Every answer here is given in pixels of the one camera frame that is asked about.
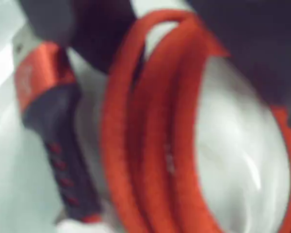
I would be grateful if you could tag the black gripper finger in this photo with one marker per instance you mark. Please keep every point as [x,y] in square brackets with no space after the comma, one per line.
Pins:
[87,29]
[257,48]

